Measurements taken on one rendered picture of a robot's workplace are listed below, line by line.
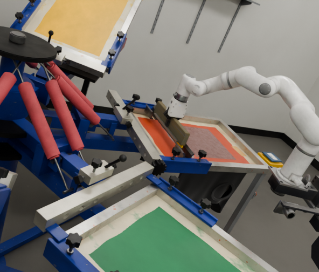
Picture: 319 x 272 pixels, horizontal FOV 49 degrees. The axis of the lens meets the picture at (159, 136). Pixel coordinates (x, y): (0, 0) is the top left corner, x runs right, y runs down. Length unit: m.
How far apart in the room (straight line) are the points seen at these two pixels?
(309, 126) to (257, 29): 3.20
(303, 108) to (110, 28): 1.34
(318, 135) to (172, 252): 0.77
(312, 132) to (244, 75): 0.37
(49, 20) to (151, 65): 1.95
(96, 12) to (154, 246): 1.64
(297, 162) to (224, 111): 3.36
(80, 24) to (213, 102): 2.81
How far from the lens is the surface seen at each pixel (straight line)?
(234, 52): 4.60
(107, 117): 1.73
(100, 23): 2.37
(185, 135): 1.76
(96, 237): 1.20
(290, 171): 1.71
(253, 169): 2.05
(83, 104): 1.58
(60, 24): 2.32
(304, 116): 1.57
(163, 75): 4.20
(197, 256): 1.31
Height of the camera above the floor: 1.79
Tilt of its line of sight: 25 degrees down
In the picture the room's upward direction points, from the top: 23 degrees clockwise
